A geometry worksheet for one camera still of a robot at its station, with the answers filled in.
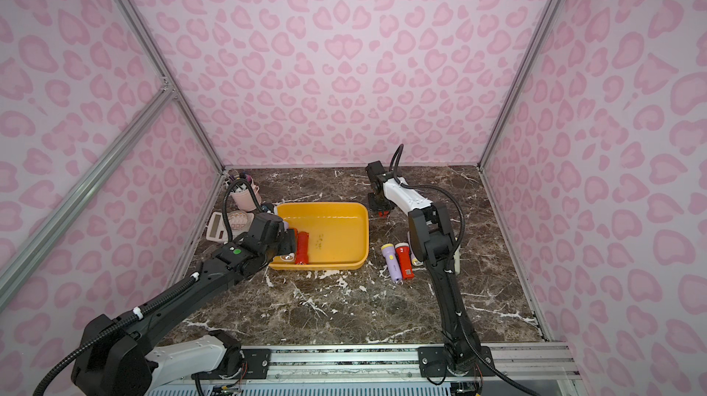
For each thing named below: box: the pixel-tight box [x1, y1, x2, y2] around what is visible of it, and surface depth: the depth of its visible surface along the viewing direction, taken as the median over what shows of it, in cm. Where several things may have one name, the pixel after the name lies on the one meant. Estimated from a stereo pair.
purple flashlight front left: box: [380, 243, 403, 282], surface depth 92 cm
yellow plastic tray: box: [268, 201, 370, 271], surface depth 100 cm
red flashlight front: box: [394, 242, 416, 280], surface depth 92 cm
